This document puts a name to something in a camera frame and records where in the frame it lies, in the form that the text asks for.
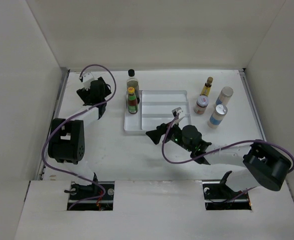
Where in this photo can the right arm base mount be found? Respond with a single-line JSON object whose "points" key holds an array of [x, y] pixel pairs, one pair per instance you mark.
{"points": [[219, 197]]}

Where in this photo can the white divided plastic tray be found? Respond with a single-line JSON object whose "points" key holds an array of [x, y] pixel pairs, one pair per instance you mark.
{"points": [[155, 107]]}

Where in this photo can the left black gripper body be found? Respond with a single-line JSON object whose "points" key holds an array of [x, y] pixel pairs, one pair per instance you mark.
{"points": [[84, 94]]}

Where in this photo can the small yellow oil bottle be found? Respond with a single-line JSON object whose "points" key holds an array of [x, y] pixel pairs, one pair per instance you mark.
{"points": [[207, 87]]}

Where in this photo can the black cap soy sauce bottle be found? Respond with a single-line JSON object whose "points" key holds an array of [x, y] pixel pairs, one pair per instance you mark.
{"points": [[133, 82]]}

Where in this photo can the yellow cap chili sauce bottle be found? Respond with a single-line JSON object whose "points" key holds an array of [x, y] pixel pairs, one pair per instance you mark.
{"points": [[132, 101]]}

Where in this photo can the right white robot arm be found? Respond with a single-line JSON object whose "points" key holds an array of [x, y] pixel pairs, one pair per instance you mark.
{"points": [[262, 163]]}

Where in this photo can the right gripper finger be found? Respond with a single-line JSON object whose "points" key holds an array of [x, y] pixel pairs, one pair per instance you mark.
{"points": [[155, 135], [163, 127]]}

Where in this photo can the white lid brown sauce jar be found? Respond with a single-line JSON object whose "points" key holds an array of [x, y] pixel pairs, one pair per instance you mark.
{"points": [[201, 104]]}

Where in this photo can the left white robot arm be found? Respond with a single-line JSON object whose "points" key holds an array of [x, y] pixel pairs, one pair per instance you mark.
{"points": [[67, 146]]}

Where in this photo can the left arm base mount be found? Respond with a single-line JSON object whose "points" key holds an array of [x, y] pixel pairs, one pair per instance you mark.
{"points": [[90, 198]]}

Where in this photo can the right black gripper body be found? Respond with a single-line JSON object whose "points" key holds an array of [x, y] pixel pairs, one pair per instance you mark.
{"points": [[176, 136]]}

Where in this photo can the right metal table rail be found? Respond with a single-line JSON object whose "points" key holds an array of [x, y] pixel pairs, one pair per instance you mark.
{"points": [[251, 103]]}

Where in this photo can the white flip cap shaker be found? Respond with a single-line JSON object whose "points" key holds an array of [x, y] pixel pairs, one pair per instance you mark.
{"points": [[220, 111]]}

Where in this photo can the grey cap white shaker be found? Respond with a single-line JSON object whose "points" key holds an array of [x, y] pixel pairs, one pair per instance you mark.
{"points": [[224, 96]]}

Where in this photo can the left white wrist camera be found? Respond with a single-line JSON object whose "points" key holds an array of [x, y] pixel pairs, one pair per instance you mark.
{"points": [[86, 79]]}

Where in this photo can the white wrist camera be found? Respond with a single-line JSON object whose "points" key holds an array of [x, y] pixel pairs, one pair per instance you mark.
{"points": [[86, 79], [178, 114]]}

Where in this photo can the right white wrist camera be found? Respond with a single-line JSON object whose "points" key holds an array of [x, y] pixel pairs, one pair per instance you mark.
{"points": [[178, 114]]}

